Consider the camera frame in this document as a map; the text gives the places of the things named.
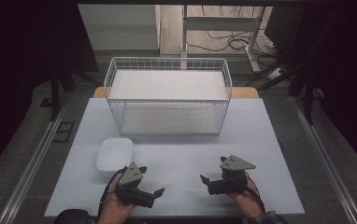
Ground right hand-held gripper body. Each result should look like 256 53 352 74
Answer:
207 154 257 196

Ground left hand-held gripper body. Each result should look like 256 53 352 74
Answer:
114 161 156 209

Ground person's right hand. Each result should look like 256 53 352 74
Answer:
227 172 265 219

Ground person's left hand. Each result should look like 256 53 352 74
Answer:
96 181 137 224

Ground white rectangular dish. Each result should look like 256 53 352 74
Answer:
95 137 135 175

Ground wooden table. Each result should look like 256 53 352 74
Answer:
92 86 261 100

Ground dark rounded object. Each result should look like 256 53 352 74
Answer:
52 208 91 224

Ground white power strip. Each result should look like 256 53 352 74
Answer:
265 66 284 81

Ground black metal stand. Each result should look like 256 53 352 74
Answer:
49 52 101 123
247 8 343 126

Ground dark curtain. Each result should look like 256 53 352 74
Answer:
264 5 357 171
0 0 100 181

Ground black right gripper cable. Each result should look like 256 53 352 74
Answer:
245 175 266 214

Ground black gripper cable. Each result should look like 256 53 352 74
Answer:
245 175 266 214
97 166 128 222

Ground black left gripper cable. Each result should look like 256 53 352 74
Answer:
97 166 128 222

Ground white wire basket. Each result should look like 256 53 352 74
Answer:
103 56 234 136

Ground metal floor rail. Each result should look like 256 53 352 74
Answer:
0 95 72 224
288 95 357 224

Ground black floor cables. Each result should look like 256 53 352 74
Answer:
186 5 281 59

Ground white metal desk frame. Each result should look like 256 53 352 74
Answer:
180 4 267 73

